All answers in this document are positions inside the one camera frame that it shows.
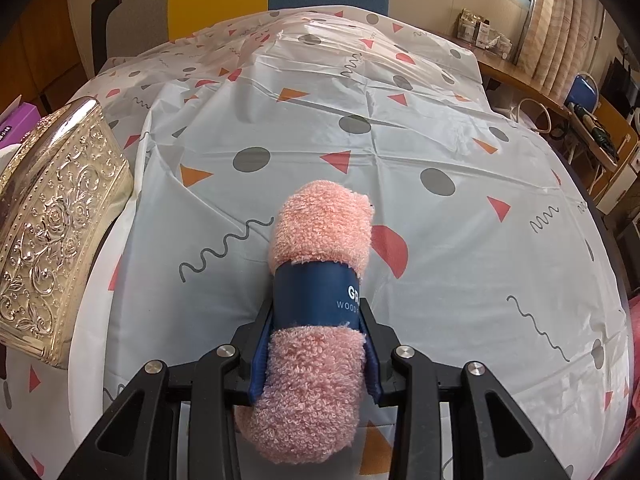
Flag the white tissue sheet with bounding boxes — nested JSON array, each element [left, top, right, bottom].
[[0, 144, 22, 172]]

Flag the small boxes on desk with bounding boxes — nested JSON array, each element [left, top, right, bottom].
[[454, 7, 514, 54]]

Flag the white bag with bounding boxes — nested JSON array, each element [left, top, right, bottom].
[[506, 97, 552, 134]]

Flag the pink towel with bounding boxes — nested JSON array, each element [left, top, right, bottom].
[[234, 178, 379, 467]]

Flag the black upright post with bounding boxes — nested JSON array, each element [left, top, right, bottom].
[[90, 0, 124, 79]]

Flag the wooden wardrobe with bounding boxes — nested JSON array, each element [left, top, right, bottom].
[[0, 0, 97, 117]]

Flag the gold ornate tissue box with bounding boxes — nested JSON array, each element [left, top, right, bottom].
[[0, 97, 137, 372]]

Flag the wooden desk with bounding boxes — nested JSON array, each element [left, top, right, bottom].
[[434, 29, 577, 122]]

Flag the purple tissue box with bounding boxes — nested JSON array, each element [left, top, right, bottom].
[[0, 94, 44, 149]]

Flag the black television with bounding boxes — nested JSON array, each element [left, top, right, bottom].
[[599, 57, 634, 97]]

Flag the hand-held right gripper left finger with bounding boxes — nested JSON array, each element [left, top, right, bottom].
[[57, 301, 275, 480]]

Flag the white cabinet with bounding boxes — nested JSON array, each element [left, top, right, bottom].
[[596, 149, 640, 217]]

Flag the beige patterned curtain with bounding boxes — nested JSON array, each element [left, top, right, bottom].
[[514, 0, 609, 99]]

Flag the wooden board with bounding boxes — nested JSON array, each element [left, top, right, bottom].
[[594, 94, 640, 172]]

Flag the blue folding chair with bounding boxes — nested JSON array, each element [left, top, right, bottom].
[[564, 73, 602, 114]]

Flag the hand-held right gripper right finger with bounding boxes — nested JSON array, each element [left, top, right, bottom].
[[358, 297, 571, 480]]

